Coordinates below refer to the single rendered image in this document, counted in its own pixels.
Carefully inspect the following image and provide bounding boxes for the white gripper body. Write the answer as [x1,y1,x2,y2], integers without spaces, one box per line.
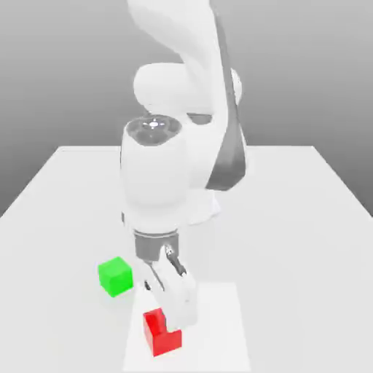
[141,258,199,319]

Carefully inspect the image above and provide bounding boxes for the small red cube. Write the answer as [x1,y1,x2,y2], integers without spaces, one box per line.
[142,307,183,358]

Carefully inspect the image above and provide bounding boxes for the small green cube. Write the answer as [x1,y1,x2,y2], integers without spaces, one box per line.
[98,256,134,299]

